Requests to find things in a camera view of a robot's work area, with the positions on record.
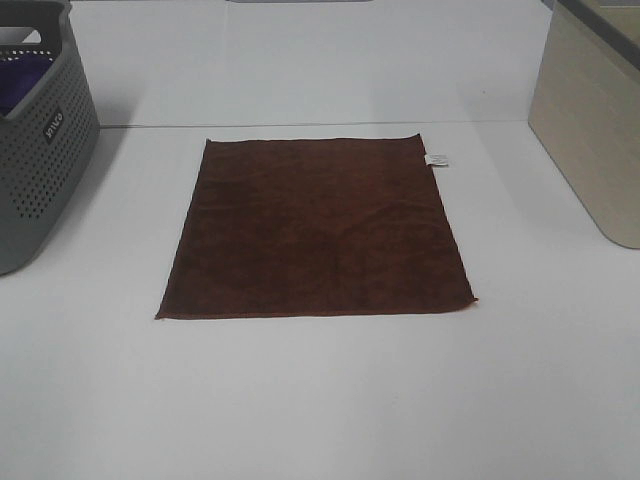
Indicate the brown towel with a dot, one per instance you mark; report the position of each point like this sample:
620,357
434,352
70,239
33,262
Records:
315,227

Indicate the grey perforated plastic basket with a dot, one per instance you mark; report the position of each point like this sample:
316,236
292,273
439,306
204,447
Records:
48,139

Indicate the beige storage box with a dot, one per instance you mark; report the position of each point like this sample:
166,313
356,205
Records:
585,109

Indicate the purple towel in basket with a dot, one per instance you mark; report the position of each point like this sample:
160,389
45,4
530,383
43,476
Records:
18,77

